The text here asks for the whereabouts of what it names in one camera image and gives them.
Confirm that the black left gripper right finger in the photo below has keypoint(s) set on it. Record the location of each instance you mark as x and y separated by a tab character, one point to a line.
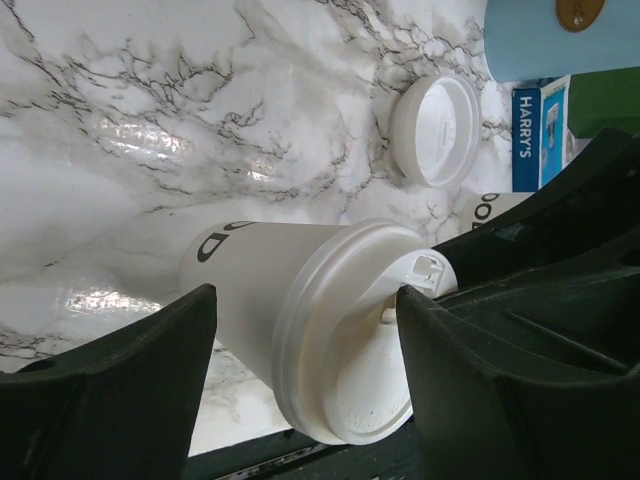
485	408

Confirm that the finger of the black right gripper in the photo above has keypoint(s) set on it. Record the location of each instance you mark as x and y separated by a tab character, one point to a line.
538	323
591	202

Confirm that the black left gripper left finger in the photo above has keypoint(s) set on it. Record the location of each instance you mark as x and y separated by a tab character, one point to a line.
122	406

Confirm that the white plastic lid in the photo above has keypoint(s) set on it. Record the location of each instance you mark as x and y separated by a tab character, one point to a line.
337	366

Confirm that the white paper cup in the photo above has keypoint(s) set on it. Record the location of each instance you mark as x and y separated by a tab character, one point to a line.
280	296

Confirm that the stack of white paper cups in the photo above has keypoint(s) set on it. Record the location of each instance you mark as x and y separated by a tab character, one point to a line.
479	209

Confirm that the blue razor box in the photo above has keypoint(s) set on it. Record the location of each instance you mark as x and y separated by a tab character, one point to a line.
542	143

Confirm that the green paper bag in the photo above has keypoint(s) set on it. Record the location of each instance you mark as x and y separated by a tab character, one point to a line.
604	99

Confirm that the light blue cup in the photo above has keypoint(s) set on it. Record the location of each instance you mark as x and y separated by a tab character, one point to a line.
527	40

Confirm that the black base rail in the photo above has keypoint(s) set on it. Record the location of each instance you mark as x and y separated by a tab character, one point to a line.
291	455

